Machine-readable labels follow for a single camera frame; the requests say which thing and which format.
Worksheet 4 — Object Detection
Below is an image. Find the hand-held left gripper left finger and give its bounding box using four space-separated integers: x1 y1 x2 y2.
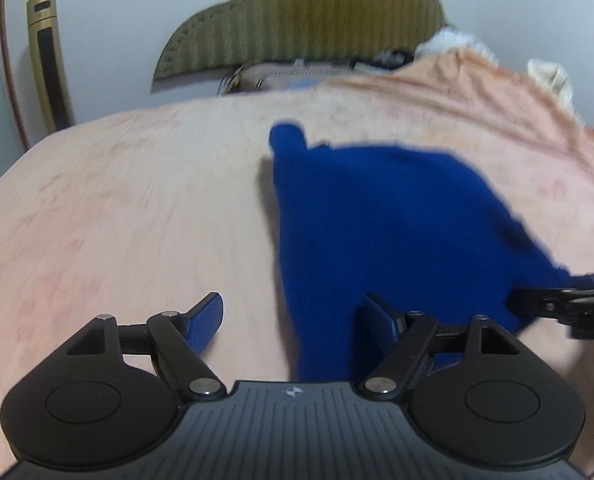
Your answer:
66 291 226 401

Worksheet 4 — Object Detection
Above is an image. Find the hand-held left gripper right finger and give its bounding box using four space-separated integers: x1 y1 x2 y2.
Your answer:
358 292 522 401

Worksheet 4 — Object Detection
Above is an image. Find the blue knit sweater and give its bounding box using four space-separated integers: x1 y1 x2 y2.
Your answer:
268 120 594 386

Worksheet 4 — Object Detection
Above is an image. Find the pink bed blanket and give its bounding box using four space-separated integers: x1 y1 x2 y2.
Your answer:
0 47 594 480

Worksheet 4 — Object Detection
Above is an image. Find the cream cloth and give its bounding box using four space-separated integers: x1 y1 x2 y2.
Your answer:
527 59 576 112

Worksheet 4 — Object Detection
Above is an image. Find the dark cloth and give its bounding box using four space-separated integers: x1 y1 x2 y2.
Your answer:
354 49 418 75

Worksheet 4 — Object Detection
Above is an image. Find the white fluffy cloth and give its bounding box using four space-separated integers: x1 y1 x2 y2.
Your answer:
414 25 498 63

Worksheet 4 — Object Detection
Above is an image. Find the gold tower air conditioner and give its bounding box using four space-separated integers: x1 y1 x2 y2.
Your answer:
26 0 76 135

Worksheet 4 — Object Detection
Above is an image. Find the olive padded headboard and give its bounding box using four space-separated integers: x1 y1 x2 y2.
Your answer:
152 0 448 83

